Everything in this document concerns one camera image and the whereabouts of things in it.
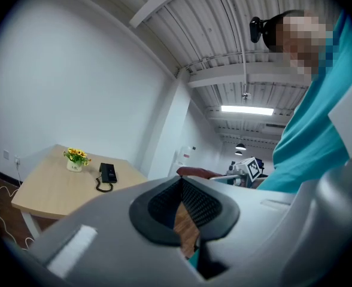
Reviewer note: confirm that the white ceiling pipe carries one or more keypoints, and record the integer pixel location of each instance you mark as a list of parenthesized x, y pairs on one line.
[(244, 70)]

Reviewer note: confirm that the person's teal shirt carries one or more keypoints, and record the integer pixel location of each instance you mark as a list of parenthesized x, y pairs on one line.
[(307, 148)]

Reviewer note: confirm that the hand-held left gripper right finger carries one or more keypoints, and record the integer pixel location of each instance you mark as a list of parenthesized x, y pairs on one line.
[(268, 235)]

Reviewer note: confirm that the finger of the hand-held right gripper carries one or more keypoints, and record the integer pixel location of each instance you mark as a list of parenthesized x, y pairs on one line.
[(225, 177)]

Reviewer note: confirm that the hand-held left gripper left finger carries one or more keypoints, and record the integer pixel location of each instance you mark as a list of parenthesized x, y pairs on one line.
[(104, 235)]

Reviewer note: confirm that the black head camera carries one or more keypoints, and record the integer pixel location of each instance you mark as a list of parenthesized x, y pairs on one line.
[(256, 30)]

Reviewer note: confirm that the black desk telephone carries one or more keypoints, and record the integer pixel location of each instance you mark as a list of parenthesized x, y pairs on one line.
[(111, 173)]

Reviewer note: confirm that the white table leg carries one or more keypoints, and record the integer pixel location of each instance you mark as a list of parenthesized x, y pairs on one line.
[(32, 224)]

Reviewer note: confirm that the long ceiling light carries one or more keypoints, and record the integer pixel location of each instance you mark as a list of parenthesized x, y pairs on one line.
[(248, 110)]

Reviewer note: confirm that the person's head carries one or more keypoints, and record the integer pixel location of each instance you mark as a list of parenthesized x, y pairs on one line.
[(301, 40)]

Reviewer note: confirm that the sunflowers in white pot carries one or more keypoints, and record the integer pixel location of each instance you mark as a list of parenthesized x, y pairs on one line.
[(75, 160)]

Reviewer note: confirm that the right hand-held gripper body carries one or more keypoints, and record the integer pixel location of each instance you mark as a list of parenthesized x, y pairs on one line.
[(251, 170)]

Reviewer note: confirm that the black telephone handset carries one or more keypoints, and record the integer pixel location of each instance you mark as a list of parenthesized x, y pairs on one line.
[(103, 172)]

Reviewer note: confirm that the brown cloth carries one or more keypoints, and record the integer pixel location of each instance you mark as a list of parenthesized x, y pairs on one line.
[(194, 172)]

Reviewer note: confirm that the small ceiling sensor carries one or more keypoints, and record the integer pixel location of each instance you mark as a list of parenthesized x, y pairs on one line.
[(246, 96)]

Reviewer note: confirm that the white wall socket with plug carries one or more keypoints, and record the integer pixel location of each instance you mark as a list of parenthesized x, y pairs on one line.
[(17, 160)]

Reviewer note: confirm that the black pendant lamp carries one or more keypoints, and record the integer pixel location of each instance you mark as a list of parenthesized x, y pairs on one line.
[(238, 153), (240, 147)]

